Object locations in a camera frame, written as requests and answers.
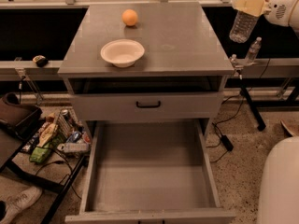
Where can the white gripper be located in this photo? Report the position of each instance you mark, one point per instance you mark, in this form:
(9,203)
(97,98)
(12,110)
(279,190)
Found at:
(277,9)

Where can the clear plastic water bottle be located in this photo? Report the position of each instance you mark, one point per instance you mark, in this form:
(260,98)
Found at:
(243,26)

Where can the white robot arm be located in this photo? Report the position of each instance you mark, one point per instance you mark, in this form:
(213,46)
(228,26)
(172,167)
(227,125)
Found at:
(279,190)

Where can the background water bottle on ledge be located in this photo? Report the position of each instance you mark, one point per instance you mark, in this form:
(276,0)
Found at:
(253,51)

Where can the grey drawer cabinet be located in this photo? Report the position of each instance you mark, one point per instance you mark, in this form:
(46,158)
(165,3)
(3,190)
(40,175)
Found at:
(182,52)

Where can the closed grey middle drawer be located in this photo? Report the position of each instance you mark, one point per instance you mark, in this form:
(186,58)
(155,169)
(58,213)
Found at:
(121,107)

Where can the open grey bottom drawer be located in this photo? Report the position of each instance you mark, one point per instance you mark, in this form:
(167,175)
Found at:
(150,173)

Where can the small clamp on ledge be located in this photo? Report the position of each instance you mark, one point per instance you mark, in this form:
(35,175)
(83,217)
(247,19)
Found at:
(238,67)

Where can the black tripod leg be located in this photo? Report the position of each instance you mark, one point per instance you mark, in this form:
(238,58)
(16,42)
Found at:
(261,125)

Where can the tan shoe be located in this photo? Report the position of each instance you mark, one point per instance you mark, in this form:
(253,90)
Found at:
(290,127)

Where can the orange fruit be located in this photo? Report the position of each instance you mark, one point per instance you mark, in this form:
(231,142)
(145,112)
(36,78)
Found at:
(129,17)

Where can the white paper bowl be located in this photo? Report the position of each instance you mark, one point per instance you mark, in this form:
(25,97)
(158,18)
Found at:
(122,53)

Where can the black power adapter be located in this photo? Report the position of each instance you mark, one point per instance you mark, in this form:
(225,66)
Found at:
(227,143)

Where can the black tape measure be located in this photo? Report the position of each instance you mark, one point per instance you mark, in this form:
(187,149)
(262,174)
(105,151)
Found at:
(40,61)

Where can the brown bag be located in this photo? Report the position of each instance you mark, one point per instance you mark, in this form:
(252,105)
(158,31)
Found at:
(16,119)

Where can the green snack bag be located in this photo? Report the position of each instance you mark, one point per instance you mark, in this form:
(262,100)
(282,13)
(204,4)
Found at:
(40,154)

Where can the white sneaker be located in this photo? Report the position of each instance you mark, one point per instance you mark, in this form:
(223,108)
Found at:
(14,205)

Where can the black drawer handle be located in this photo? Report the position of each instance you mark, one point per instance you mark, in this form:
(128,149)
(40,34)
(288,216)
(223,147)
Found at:
(147,106)

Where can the wire basket of snacks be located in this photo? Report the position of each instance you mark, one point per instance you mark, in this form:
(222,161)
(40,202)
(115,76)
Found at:
(62,134)

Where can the black metal table frame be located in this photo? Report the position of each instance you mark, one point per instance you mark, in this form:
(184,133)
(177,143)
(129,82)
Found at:
(9,148)

